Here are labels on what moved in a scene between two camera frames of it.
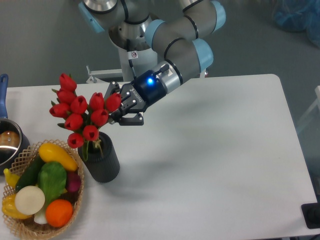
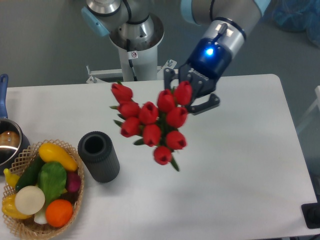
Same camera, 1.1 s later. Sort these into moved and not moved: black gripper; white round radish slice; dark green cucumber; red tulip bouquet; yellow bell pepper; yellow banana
Moved: black gripper; red tulip bouquet
Not moved: yellow banana; yellow bell pepper; dark green cucumber; white round radish slice
